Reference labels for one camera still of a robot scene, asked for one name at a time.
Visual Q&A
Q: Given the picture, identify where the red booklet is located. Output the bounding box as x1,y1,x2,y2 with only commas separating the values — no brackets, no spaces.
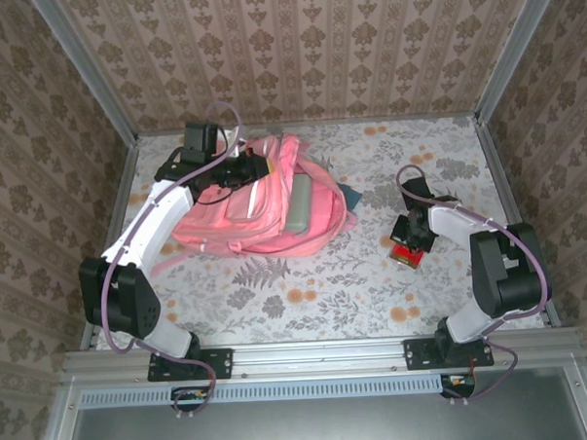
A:
385,213,437,275

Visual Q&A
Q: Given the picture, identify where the grey metal sheet panel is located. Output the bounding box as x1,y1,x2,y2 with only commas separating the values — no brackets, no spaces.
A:
61,365,587,440

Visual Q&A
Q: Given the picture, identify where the aluminium frame post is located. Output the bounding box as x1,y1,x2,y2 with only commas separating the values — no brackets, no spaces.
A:
28,0,140,149
467,0,571,126

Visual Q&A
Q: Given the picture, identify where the small teal wallet notebook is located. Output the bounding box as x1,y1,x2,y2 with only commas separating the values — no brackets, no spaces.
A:
338,181,366,214

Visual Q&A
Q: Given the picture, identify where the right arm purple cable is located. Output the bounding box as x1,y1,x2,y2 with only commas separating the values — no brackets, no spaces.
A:
394,159,557,409

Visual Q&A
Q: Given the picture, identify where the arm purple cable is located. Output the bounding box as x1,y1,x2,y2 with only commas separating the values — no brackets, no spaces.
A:
92,101,257,424
394,159,557,409

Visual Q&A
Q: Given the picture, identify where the wide aluminium mounting rail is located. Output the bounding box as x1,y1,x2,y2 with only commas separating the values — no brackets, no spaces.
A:
62,327,581,386

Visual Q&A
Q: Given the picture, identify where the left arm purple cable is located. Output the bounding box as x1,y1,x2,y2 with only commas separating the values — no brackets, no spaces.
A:
92,101,257,424

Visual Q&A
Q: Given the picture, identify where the grey slotted cable duct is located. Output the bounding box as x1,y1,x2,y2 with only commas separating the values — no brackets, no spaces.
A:
79,374,443,410

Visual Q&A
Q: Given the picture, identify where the pink school backpack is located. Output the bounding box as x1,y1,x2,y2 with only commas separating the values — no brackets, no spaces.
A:
145,130,361,276

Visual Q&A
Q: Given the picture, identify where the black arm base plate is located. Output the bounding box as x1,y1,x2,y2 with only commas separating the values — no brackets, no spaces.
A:
146,348,235,383
402,335,495,371

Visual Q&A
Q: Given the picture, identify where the floral tablecloth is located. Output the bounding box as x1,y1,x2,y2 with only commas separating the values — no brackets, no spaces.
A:
85,111,548,351

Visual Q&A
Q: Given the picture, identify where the mint green pencil case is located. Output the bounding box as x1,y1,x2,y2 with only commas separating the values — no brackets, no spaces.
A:
281,173,314,236

